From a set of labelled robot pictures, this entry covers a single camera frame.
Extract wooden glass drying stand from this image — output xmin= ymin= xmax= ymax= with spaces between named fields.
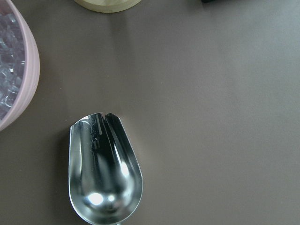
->
xmin=75 ymin=0 xmax=141 ymax=13

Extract steel ice scoop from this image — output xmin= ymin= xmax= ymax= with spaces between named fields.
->
xmin=68 ymin=113 xmax=143 ymax=225

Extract clear ice cubes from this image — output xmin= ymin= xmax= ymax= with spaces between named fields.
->
xmin=0 ymin=13 xmax=25 ymax=120

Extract pink bowl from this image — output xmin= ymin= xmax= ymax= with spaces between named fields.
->
xmin=0 ymin=0 xmax=40 ymax=130

